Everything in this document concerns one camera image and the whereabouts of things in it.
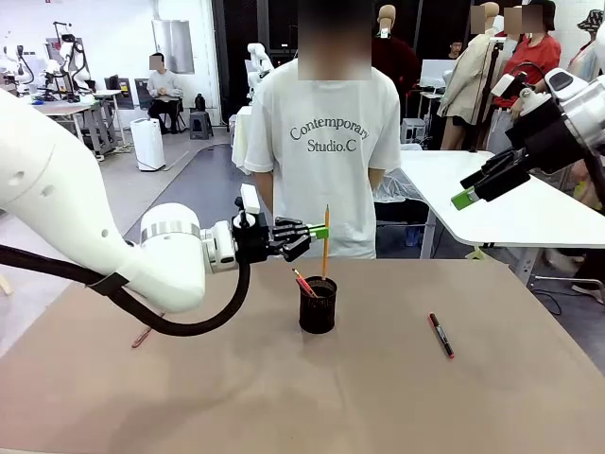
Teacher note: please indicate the red pen with black end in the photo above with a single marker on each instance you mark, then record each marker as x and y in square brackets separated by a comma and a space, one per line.
[302, 281]

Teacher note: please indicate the person's left forearm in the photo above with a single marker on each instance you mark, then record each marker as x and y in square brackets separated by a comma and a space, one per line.
[376, 179]

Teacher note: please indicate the table with white cloth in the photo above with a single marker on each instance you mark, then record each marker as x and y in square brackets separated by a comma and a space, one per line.
[241, 142]

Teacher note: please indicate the light wooden stick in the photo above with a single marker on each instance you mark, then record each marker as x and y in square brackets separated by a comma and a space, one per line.
[5, 286]

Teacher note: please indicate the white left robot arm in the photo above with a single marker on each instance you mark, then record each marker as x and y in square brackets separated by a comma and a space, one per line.
[57, 179]

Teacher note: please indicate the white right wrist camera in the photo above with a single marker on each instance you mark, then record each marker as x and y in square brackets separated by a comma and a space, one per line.
[506, 85]

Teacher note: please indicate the black mesh pen holder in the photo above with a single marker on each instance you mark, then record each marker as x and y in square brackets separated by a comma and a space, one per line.
[318, 309]

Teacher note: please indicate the black jug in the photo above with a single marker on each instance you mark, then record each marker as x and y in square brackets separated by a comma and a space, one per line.
[200, 101]

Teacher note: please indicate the white board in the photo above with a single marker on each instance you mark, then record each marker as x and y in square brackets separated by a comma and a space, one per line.
[432, 73]

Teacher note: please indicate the person in white t-shirt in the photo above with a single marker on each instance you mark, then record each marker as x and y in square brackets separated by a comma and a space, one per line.
[326, 156]

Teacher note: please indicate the mannequin with bucket hat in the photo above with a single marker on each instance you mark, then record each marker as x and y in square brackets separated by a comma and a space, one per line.
[588, 47]

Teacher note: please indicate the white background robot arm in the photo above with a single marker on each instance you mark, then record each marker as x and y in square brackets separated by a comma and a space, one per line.
[259, 61]
[16, 71]

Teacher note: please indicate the person's right forearm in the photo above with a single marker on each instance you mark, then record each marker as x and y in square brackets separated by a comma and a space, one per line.
[264, 191]

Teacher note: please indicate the person in red shirt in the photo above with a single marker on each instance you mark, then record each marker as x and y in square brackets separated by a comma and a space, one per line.
[524, 52]

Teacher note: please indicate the grey wall panel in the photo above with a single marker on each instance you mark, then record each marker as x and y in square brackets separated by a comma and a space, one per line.
[174, 47]

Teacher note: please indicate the yellow pencil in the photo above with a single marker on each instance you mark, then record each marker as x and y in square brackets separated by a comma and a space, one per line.
[325, 255]

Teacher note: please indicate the brown pink pen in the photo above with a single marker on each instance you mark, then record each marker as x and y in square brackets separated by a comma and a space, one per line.
[141, 339]

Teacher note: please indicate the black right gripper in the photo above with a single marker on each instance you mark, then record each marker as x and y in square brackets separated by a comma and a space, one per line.
[548, 134]

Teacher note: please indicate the seated person in grey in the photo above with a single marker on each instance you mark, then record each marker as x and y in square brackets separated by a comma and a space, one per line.
[164, 90]

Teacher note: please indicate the clear plastic bag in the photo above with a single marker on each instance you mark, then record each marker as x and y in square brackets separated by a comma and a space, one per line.
[402, 184]

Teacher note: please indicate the black camera tripod stand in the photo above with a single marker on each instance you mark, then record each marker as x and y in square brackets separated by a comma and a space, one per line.
[487, 94]

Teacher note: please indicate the white air purifier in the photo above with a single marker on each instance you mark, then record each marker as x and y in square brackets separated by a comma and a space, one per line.
[148, 144]

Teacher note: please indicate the mannequin with beige coat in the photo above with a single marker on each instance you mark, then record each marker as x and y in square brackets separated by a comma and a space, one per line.
[465, 80]

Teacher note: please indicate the mannequin in dark red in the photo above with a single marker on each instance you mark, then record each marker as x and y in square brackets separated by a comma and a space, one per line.
[394, 57]

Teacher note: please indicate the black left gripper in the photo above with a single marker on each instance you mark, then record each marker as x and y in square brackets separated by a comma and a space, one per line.
[253, 236]

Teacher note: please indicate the red black marker pen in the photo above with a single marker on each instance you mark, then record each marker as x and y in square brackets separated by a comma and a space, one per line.
[441, 336]

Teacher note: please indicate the white robot on black frame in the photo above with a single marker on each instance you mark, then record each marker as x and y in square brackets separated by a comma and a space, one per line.
[71, 61]

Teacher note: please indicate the grey workshop desk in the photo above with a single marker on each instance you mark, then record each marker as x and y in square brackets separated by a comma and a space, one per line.
[94, 118]

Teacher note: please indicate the black plastic stool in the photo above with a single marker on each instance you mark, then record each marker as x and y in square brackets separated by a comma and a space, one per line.
[201, 125]

